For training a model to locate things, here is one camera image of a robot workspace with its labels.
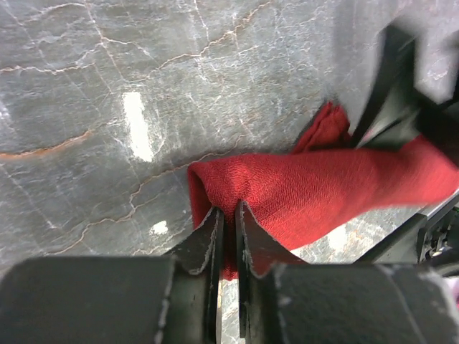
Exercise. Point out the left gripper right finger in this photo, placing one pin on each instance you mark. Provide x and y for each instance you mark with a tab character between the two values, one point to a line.
258	253

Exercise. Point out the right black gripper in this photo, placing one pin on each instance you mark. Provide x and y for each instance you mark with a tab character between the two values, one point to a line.
388	120

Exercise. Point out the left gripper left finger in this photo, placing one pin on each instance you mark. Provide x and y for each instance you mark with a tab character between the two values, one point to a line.
194	313

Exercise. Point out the dark red cloth napkin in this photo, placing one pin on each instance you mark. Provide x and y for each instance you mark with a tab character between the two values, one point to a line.
321	184

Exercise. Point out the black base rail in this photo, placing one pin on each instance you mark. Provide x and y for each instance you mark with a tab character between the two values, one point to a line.
404	244

